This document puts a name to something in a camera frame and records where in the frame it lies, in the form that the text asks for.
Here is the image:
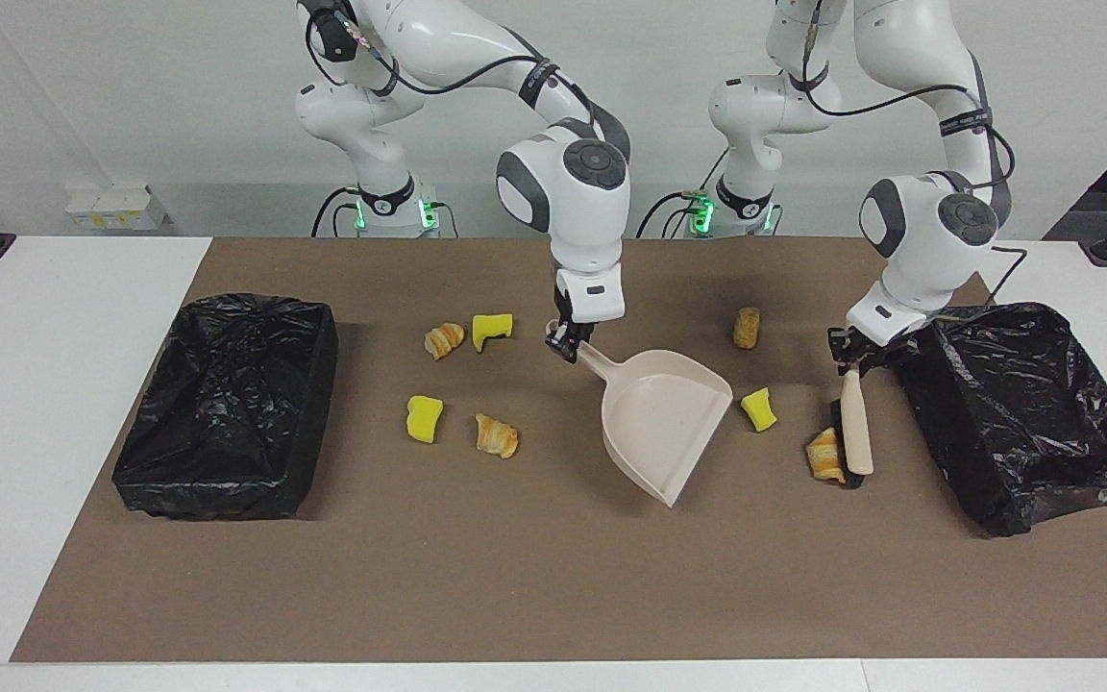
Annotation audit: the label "beige hand brush black bristles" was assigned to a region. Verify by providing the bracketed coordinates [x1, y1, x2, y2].
[830, 368, 875, 490]

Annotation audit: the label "yellow green sponge piece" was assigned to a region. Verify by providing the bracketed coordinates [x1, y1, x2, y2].
[740, 387, 778, 433]
[472, 312, 515, 354]
[406, 394, 445, 445]

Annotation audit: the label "golden croissant piece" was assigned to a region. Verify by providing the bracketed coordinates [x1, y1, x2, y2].
[474, 413, 520, 459]
[805, 428, 848, 484]
[423, 322, 467, 361]

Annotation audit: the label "beige plastic dustpan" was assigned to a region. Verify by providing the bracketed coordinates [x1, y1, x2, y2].
[544, 322, 735, 508]

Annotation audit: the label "black bag lined bin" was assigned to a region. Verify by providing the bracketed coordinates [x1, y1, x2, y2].
[111, 293, 340, 522]
[894, 302, 1107, 537]

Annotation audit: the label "brown table mat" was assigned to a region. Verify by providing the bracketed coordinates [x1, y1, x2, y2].
[11, 237, 1107, 664]

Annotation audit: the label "black base cable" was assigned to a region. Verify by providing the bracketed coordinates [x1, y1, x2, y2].
[635, 190, 708, 239]
[311, 185, 364, 238]

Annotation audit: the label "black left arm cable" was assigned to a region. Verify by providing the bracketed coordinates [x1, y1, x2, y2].
[799, 0, 1030, 323]

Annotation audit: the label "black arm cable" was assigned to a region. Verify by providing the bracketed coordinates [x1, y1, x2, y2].
[799, 0, 1030, 323]
[304, 10, 631, 160]

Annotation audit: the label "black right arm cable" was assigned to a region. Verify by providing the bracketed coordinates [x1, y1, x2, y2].
[304, 10, 631, 160]

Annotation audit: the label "white wall socket box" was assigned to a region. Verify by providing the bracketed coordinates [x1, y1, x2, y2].
[65, 185, 170, 232]

